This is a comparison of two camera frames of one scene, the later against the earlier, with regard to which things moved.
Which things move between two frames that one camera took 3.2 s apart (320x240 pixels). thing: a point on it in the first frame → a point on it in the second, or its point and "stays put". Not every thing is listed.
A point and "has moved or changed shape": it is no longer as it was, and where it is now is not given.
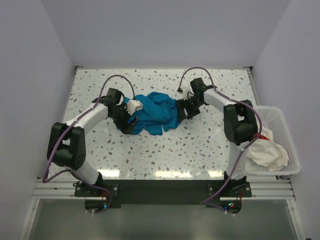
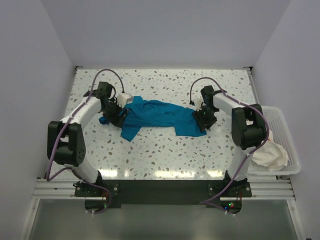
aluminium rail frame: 275,188 stays put
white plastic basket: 273,119 stays put
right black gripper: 181,104 → 202,122
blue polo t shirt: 158,111 has moved or changed shape
